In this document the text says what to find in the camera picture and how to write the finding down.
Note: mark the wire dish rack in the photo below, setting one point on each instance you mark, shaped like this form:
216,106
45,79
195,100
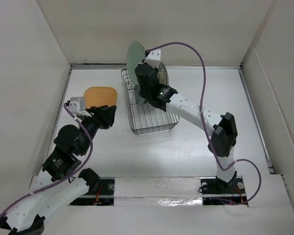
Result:
144,118

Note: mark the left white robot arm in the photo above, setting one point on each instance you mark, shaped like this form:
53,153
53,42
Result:
63,177

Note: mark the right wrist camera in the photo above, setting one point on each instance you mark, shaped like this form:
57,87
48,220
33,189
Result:
153,59

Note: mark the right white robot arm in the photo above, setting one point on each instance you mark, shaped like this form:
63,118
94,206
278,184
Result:
221,130

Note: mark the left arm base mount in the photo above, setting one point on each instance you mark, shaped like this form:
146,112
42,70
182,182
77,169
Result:
100,192

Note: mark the blue floral white plate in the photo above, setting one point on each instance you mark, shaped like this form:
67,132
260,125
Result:
162,74

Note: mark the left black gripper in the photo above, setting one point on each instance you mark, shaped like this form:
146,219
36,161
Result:
104,115

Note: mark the grey-blue round plate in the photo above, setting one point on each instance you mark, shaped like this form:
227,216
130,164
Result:
139,99

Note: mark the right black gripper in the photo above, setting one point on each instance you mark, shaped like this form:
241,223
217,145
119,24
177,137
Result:
152,67

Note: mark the light green flower plate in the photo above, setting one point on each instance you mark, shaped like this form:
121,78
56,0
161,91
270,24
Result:
135,55

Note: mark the orange woven plate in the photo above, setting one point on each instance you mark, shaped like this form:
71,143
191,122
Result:
100,96

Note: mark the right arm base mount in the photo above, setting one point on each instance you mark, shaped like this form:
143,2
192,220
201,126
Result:
214,194

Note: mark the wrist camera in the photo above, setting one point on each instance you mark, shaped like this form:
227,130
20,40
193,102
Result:
153,59
77,106

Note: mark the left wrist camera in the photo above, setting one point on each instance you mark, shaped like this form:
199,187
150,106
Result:
77,106

